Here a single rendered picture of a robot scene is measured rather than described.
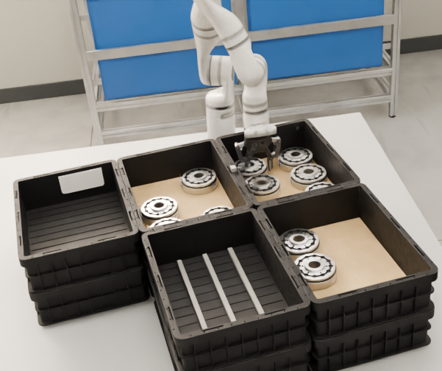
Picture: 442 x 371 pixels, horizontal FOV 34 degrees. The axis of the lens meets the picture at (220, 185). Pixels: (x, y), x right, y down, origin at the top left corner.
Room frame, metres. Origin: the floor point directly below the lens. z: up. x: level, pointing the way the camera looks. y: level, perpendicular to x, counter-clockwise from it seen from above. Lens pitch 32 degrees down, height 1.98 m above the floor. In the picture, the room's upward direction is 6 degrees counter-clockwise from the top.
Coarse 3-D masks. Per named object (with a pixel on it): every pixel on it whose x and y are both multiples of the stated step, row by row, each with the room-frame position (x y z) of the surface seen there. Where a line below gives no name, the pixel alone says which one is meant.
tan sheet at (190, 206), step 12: (168, 180) 1.88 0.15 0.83; (132, 192) 1.84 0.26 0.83; (144, 192) 1.83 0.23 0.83; (156, 192) 1.82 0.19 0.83; (168, 192) 1.82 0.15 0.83; (180, 192) 1.81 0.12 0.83; (216, 192) 1.79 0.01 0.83; (180, 204) 1.75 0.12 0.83; (192, 204) 1.74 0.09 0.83; (204, 204) 1.73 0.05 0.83; (216, 204) 1.73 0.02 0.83; (228, 204) 1.72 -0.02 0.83; (180, 216) 1.68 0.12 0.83; (192, 216) 1.68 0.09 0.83
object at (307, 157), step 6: (282, 150) 1.94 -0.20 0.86; (288, 150) 1.94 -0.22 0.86; (300, 150) 1.93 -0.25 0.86; (306, 150) 1.92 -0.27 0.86; (282, 156) 1.91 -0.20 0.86; (306, 156) 1.89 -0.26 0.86; (312, 156) 1.89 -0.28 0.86; (282, 162) 1.87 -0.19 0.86; (288, 162) 1.86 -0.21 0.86; (294, 162) 1.86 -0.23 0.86; (300, 162) 1.86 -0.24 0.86; (306, 162) 1.86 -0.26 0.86
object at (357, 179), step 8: (296, 120) 1.99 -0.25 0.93; (304, 120) 1.99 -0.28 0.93; (312, 128) 1.93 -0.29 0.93; (224, 136) 1.94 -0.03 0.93; (232, 136) 1.94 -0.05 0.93; (320, 136) 1.88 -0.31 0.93; (328, 144) 1.83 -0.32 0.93; (224, 152) 1.84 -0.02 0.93; (336, 152) 1.78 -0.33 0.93; (232, 160) 1.79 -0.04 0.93; (344, 160) 1.73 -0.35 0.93; (344, 168) 1.69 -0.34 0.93; (240, 176) 1.70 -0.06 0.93; (352, 176) 1.65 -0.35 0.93; (336, 184) 1.61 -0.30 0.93; (344, 184) 1.61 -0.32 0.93; (248, 192) 1.62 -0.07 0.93; (304, 192) 1.59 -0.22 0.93; (312, 192) 1.59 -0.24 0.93; (256, 200) 1.58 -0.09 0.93; (272, 200) 1.57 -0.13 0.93; (280, 200) 1.57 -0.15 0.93; (256, 208) 1.56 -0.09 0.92
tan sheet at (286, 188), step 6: (276, 162) 1.92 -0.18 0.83; (276, 168) 1.89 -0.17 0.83; (276, 174) 1.85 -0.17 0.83; (282, 174) 1.85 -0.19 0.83; (288, 174) 1.85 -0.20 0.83; (282, 180) 1.82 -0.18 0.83; (288, 180) 1.81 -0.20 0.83; (282, 186) 1.78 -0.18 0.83; (288, 186) 1.78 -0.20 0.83; (282, 192) 1.75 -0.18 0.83; (288, 192) 1.75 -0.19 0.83; (294, 192) 1.75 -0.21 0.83; (300, 192) 1.74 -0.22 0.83
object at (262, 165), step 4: (256, 160) 1.89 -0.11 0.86; (260, 160) 1.89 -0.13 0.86; (236, 164) 1.88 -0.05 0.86; (240, 164) 1.88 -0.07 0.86; (260, 164) 1.87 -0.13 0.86; (264, 164) 1.87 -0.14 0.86; (240, 168) 1.86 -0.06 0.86; (256, 168) 1.85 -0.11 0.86; (260, 168) 1.85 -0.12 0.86; (264, 168) 1.84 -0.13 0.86; (240, 172) 1.83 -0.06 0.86; (244, 172) 1.84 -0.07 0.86; (248, 172) 1.84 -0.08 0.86; (252, 172) 1.83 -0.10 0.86; (256, 172) 1.82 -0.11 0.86; (260, 172) 1.83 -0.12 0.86; (248, 176) 1.82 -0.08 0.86
